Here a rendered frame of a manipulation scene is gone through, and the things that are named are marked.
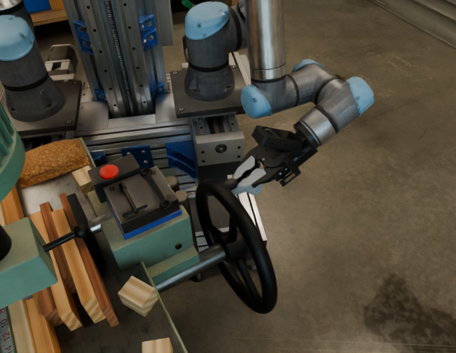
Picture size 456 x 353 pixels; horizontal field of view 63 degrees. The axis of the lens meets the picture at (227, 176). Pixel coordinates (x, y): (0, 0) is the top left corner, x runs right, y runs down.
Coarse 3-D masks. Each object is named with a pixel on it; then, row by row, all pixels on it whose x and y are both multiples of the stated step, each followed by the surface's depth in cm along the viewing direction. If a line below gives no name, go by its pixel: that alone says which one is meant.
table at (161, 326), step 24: (24, 192) 73; (48, 192) 73; (72, 192) 73; (24, 216) 69; (168, 264) 66; (192, 264) 68; (120, 288) 59; (120, 312) 57; (72, 336) 54; (96, 336) 54; (120, 336) 54; (144, 336) 54; (168, 336) 54
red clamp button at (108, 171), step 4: (104, 168) 60; (108, 168) 60; (112, 168) 60; (116, 168) 60; (100, 172) 60; (104, 172) 60; (108, 172) 60; (112, 172) 60; (116, 172) 60; (104, 176) 59; (108, 176) 59; (112, 176) 59
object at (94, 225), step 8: (72, 200) 60; (72, 208) 58; (80, 208) 58; (80, 216) 57; (104, 216) 61; (112, 216) 62; (88, 224) 59; (96, 224) 61; (96, 232) 61; (88, 240) 56; (96, 240) 63; (88, 248) 58; (96, 248) 58; (96, 256) 60; (96, 264) 61
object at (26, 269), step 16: (16, 224) 47; (32, 224) 48; (16, 240) 46; (32, 240) 46; (16, 256) 44; (32, 256) 44; (48, 256) 50; (0, 272) 43; (16, 272) 44; (32, 272) 45; (48, 272) 47; (0, 288) 44; (16, 288) 46; (32, 288) 47; (0, 304) 46
